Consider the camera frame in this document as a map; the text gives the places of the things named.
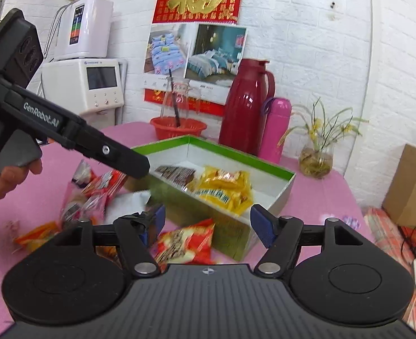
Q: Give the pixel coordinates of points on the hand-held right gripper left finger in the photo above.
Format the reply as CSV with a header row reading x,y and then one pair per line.
x,y
155,219

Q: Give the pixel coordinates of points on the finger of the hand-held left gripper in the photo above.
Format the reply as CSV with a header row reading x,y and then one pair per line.
x,y
119,155

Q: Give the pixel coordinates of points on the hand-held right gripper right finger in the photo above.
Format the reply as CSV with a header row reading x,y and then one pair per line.
x,y
262,224

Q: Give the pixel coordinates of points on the plain red snack packet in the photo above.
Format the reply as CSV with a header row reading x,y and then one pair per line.
x,y
105,183

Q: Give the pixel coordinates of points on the white snack packet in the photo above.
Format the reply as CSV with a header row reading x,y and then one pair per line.
x,y
126,204

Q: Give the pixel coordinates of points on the red snack packet brown picture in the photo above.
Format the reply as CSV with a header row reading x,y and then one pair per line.
x,y
183,243

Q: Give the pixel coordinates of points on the clear snack packet red label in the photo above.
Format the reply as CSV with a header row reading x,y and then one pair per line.
x,y
80,206

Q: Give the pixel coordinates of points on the green and white box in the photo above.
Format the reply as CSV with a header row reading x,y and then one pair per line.
x,y
225,155

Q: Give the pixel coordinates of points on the orange snack packet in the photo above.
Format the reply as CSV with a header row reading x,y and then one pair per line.
x,y
38,236

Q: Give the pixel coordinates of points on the person's left hand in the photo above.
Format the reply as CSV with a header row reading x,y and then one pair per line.
x,y
2,183

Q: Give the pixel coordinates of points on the dark brown snack packet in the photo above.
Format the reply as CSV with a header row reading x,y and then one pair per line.
x,y
176,174

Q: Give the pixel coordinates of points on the red plastic basket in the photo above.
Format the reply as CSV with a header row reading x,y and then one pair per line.
x,y
165,131

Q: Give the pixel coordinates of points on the yellow snack packet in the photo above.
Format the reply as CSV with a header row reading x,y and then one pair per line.
x,y
222,187

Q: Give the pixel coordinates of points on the white appliance with screen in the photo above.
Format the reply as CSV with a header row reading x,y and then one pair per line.
x,y
70,88

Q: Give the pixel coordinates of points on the black stir stick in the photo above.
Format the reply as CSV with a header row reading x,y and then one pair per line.
x,y
175,107

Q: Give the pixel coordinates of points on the plant in glass vase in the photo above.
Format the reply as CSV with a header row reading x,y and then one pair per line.
x,y
315,162

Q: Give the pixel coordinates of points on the white water purifier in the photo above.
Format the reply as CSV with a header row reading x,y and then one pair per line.
x,y
91,28

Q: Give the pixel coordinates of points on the glass pitcher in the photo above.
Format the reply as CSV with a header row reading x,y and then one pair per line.
x,y
186,93

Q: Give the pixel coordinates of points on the pink bottle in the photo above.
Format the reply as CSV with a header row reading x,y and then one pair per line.
x,y
275,130

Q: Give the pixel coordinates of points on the pink floral tablecloth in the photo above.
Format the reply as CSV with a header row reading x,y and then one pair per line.
x,y
24,213

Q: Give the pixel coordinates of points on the red thermos jug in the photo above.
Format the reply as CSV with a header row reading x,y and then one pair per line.
x,y
243,113

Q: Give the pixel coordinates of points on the orange checkered cloth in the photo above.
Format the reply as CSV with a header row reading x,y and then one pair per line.
x,y
384,240

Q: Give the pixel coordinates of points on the large brown cardboard box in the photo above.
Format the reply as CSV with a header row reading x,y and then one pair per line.
x,y
413,183

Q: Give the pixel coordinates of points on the white wall pipe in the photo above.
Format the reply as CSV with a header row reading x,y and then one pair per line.
x,y
371,60

